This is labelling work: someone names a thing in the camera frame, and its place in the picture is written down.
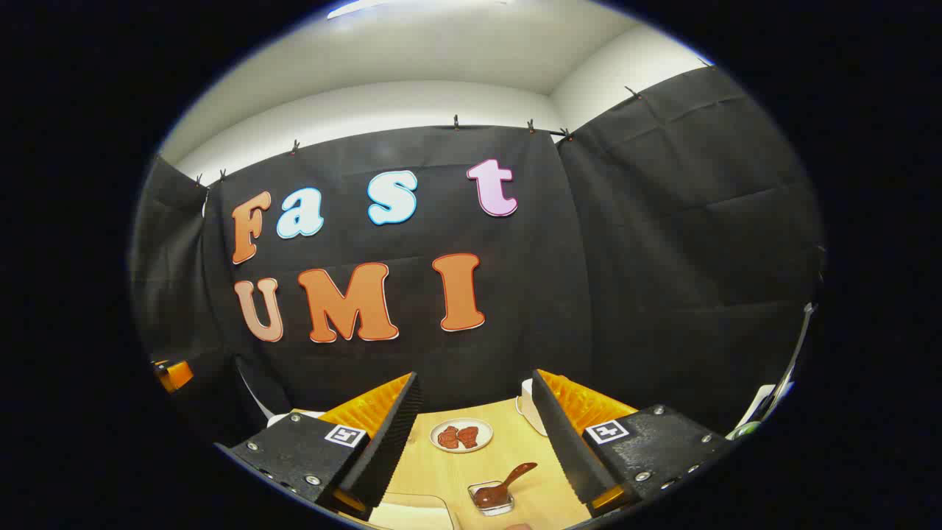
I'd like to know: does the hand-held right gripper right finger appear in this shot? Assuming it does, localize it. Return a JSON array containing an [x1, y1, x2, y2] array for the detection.
[[530, 368, 738, 518]]

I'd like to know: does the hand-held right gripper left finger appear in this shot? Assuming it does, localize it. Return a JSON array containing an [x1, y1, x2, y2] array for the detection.
[[213, 372, 425, 522]]

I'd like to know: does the shallow rice tray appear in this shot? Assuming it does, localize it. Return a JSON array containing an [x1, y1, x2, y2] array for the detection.
[[366, 492, 458, 530]]

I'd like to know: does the brown wooden spoon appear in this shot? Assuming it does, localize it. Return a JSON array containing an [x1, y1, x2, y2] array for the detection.
[[474, 462, 539, 509]]

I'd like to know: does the metal wire chopstick holder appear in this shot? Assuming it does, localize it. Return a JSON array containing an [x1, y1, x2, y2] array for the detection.
[[467, 479, 515, 516]]

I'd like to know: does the white toaster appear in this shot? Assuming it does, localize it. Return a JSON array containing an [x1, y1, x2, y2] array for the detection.
[[515, 378, 550, 437]]

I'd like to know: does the white plate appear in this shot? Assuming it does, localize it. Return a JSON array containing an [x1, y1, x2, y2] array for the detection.
[[430, 417, 494, 453]]

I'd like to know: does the white green printed sheet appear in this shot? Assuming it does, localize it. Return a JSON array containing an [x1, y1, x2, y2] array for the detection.
[[729, 383, 778, 441]]

